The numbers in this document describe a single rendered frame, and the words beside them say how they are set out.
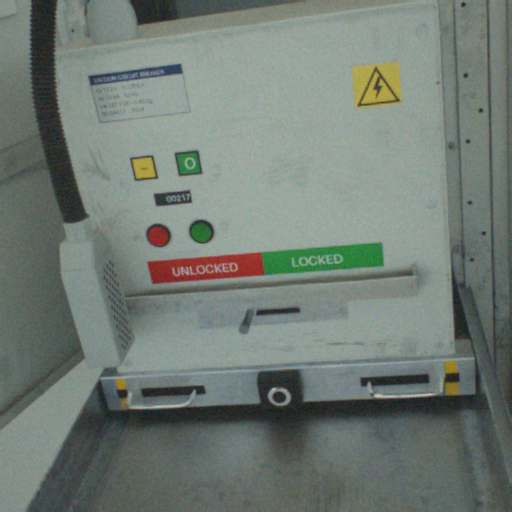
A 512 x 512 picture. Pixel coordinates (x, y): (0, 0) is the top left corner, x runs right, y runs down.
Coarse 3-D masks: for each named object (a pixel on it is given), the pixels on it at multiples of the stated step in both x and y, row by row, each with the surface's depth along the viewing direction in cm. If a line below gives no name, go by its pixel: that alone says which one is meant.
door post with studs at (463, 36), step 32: (448, 0) 114; (480, 0) 113; (448, 32) 114; (480, 32) 115; (448, 64) 118; (480, 64) 117; (448, 96) 120; (480, 96) 119; (448, 128) 122; (480, 128) 121; (448, 160) 124; (480, 160) 123; (448, 192) 127; (480, 192) 126; (480, 224) 128; (480, 256) 131; (480, 288) 133
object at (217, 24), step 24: (312, 0) 103; (336, 0) 99; (360, 0) 94; (384, 0) 90; (408, 0) 83; (432, 0) 82; (144, 24) 108; (168, 24) 103; (192, 24) 99; (216, 24) 94; (240, 24) 86; (264, 24) 85; (288, 24) 85; (72, 48) 90; (96, 48) 89; (264, 312) 103
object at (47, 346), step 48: (0, 0) 110; (0, 48) 114; (0, 96) 115; (0, 144) 115; (0, 192) 116; (48, 192) 125; (0, 240) 116; (48, 240) 126; (0, 288) 117; (48, 288) 126; (0, 336) 118; (48, 336) 127; (0, 384) 118; (48, 384) 124
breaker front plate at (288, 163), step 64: (64, 64) 90; (128, 64) 89; (192, 64) 88; (256, 64) 87; (320, 64) 86; (64, 128) 94; (128, 128) 93; (192, 128) 92; (256, 128) 91; (320, 128) 90; (384, 128) 88; (128, 192) 97; (192, 192) 95; (256, 192) 94; (320, 192) 93; (384, 192) 92; (128, 256) 101; (192, 256) 99; (384, 256) 96; (192, 320) 104; (256, 320) 102; (320, 320) 100; (384, 320) 100; (448, 320) 98
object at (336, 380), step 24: (360, 360) 102; (384, 360) 102; (408, 360) 101; (432, 360) 100; (456, 360) 99; (144, 384) 108; (168, 384) 107; (192, 384) 107; (216, 384) 106; (240, 384) 106; (312, 384) 104; (336, 384) 104; (360, 384) 103; (384, 384) 103; (408, 384) 102; (120, 408) 111
